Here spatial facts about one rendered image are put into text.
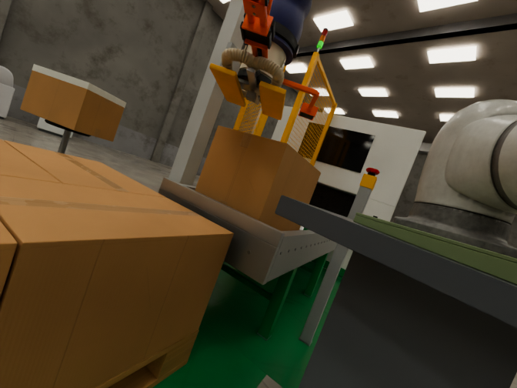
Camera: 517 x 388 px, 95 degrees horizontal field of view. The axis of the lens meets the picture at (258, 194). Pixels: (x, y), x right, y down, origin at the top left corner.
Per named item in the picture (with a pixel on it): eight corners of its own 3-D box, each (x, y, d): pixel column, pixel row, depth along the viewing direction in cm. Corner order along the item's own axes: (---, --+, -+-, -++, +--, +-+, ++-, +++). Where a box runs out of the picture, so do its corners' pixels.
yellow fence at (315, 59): (278, 245, 338) (332, 105, 328) (285, 248, 334) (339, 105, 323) (234, 253, 235) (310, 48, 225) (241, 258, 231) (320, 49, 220)
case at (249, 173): (249, 208, 173) (268, 156, 171) (298, 230, 154) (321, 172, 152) (191, 199, 120) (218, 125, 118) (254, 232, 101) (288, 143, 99)
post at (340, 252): (301, 334, 140) (365, 175, 135) (312, 341, 137) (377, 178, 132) (298, 339, 134) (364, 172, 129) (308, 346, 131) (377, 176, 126)
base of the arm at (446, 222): (501, 255, 52) (510, 232, 52) (522, 261, 35) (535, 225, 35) (408, 228, 64) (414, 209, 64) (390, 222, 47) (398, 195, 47)
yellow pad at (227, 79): (226, 101, 119) (229, 91, 118) (245, 108, 118) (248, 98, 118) (208, 67, 85) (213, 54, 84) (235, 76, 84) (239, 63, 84)
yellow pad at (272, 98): (261, 114, 118) (265, 104, 118) (281, 120, 118) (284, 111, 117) (258, 85, 84) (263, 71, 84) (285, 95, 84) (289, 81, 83)
